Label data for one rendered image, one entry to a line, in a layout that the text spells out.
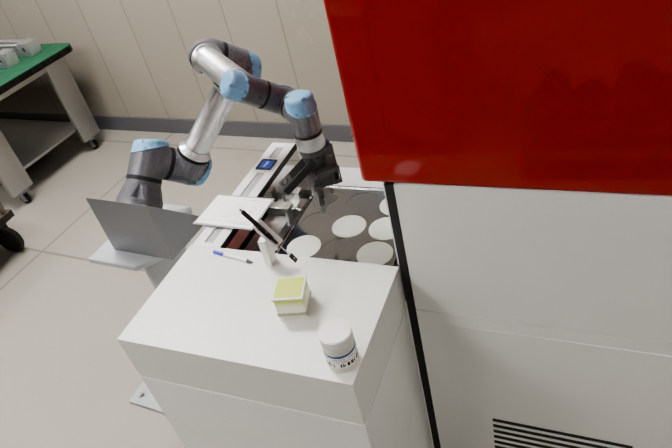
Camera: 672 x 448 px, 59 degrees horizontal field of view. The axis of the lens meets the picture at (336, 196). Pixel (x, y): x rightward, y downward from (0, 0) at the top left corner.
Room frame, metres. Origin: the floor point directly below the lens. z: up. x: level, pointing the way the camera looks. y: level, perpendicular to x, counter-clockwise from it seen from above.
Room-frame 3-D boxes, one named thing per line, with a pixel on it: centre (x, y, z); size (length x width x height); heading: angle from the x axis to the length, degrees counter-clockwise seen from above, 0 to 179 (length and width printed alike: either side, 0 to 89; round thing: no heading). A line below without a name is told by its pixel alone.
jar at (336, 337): (0.83, 0.07, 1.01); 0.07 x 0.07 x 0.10
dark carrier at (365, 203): (1.36, -0.02, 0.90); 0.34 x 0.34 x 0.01; 61
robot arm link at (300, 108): (1.35, 0.03, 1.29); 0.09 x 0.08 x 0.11; 20
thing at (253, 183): (1.59, 0.26, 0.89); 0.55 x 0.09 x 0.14; 151
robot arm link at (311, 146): (1.35, 0.03, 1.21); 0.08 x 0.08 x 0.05
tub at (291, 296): (1.02, 0.16, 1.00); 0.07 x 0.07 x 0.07; 76
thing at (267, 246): (1.20, 0.19, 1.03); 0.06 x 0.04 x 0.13; 61
